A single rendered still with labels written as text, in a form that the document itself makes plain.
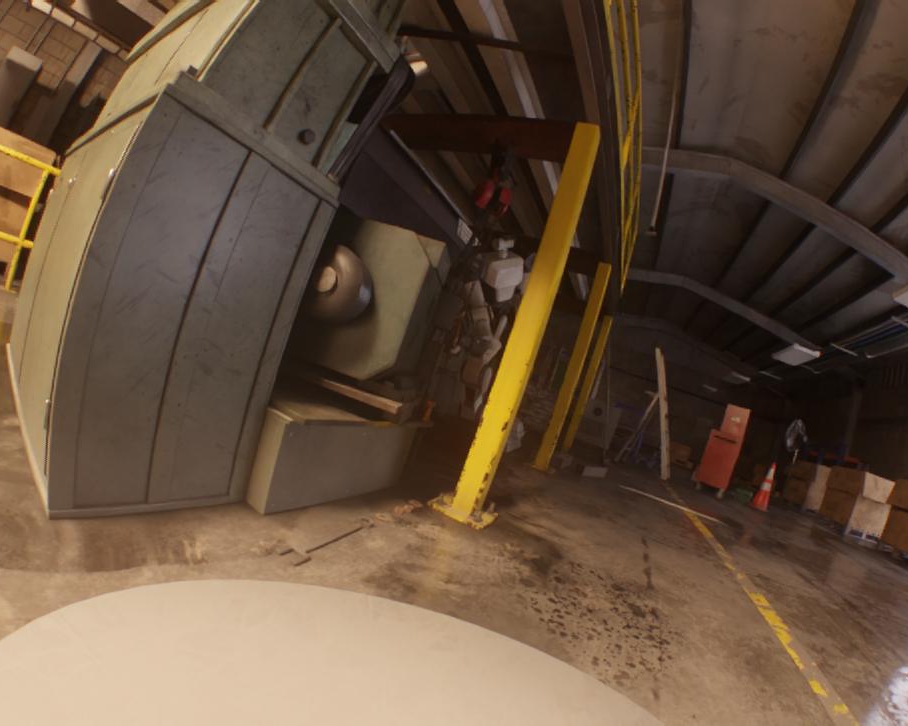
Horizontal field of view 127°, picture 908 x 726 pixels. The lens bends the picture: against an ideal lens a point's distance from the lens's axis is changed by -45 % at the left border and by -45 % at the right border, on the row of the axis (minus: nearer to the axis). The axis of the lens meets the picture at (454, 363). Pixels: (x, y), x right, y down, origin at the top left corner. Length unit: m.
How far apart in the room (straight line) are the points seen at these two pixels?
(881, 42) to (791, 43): 1.27
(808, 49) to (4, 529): 6.94
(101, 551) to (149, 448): 0.25
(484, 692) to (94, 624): 0.17
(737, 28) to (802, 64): 1.00
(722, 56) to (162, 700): 6.61
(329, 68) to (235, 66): 0.28
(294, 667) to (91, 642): 0.08
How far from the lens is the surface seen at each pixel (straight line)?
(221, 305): 0.91
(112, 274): 0.79
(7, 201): 4.04
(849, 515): 8.31
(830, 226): 8.05
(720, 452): 5.81
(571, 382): 3.16
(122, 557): 0.85
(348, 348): 1.15
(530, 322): 1.50
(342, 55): 1.18
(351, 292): 1.04
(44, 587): 0.77
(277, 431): 1.03
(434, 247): 1.29
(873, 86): 6.58
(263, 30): 1.02
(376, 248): 1.18
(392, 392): 1.22
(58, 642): 0.19
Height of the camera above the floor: 0.52
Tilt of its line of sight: 1 degrees up
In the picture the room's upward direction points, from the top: 19 degrees clockwise
